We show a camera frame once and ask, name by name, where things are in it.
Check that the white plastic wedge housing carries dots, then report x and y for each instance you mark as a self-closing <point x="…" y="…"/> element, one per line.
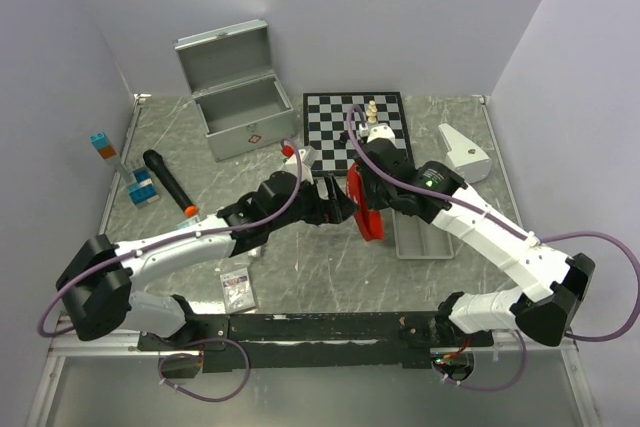
<point x="463" y="156"/>

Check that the toy brick tower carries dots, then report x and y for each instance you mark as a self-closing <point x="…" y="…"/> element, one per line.
<point x="137" y="179"/>

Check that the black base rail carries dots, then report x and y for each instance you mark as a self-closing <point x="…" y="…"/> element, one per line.
<point x="305" y="340"/>

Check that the red first aid kit pouch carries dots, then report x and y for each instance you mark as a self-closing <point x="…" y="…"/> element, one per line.
<point x="369" y="222"/>

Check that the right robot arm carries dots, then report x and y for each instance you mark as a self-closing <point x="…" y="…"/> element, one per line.
<point x="549" y="284"/>

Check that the white gauze pad packet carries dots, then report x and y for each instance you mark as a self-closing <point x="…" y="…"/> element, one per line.
<point x="238" y="293"/>

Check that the grey plastic tray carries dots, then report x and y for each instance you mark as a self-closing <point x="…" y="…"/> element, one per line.
<point x="417" y="240"/>

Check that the open metal first aid case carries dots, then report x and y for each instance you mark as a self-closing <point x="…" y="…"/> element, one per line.
<point x="241" y="102"/>

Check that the teal striped wipe packet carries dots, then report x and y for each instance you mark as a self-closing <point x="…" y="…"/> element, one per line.
<point x="189" y="222"/>

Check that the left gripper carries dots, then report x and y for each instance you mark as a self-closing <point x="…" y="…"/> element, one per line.
<point x="331" y="210"/>

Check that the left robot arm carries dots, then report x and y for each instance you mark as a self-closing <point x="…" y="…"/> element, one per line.
<point x="103" y="287"/>

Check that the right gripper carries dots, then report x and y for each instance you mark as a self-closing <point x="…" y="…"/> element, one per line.
<point x="373" y="201"/>

